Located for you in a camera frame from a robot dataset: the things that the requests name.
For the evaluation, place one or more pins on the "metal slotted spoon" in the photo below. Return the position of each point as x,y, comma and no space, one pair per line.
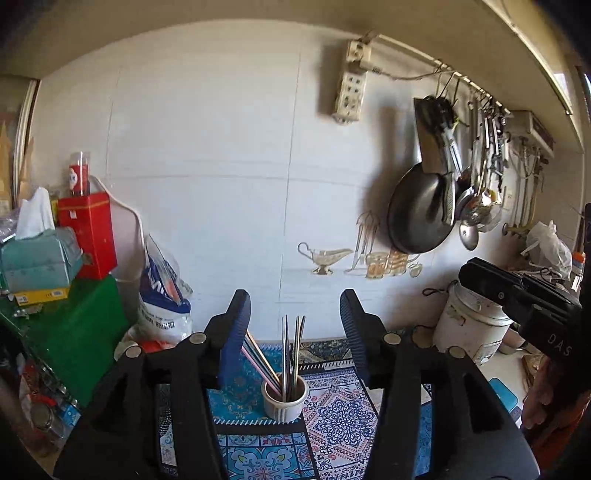
473,210

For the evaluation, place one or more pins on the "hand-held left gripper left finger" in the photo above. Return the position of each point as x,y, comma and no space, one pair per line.
235,344

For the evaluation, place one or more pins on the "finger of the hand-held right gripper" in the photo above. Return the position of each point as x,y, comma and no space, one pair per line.
489,281

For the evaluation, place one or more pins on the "white water heater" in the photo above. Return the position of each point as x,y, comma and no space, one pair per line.
531,129

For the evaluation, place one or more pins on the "patterned patchwork mat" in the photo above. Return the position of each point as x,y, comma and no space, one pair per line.
332,415

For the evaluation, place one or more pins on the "wall faucet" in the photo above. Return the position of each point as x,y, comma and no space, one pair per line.
515,229

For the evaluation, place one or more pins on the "red tin box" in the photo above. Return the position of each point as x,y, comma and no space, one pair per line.
90,235

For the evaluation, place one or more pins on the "metal hanging rail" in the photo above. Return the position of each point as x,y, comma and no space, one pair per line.
443,64

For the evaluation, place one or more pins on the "person's right hand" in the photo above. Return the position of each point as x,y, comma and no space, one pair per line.
545,401

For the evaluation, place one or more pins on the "white and blue bag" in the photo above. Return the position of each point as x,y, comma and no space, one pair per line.
161,309

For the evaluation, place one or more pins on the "teal tissue box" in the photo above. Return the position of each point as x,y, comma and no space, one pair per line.
41,258

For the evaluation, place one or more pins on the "red and white packet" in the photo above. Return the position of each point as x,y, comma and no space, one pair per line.
147,346

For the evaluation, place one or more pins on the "white wall socket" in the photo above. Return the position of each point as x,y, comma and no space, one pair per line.
508,198

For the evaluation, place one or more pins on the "white plastic bag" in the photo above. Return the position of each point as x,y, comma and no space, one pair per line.
549,251

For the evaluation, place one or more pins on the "kitchen cleaver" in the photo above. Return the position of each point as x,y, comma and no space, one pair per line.
429,147

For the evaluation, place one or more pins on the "row of hanging metal utensils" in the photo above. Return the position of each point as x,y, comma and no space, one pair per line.
489,138

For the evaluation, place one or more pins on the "white power strip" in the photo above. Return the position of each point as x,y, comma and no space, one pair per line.
351,90

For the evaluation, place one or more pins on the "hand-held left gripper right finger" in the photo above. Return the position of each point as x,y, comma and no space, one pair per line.
358,344

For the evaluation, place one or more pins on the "black kitchen scissors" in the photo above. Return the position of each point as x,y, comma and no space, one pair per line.
443,110

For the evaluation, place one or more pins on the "green box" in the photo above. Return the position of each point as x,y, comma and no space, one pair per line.
78,332

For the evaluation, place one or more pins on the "yellow flat box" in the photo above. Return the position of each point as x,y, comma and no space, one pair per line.
41,295

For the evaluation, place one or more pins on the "white rice cooker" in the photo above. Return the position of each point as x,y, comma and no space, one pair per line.
466,327

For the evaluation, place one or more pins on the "metal ladle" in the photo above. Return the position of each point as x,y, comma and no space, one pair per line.
469,235

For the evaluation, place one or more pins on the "black frying pan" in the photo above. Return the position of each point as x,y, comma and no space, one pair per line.
415,217

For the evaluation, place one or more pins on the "bunch of mixed chopsticks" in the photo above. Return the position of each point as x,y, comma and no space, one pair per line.
288,360

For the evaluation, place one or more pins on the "white plastic cutting board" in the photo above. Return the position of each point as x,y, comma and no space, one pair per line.
129,249

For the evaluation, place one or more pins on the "glass pot lid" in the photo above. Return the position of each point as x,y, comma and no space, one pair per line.
491,217

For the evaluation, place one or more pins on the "white ceramic utensil cup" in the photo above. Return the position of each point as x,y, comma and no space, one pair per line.
286,408

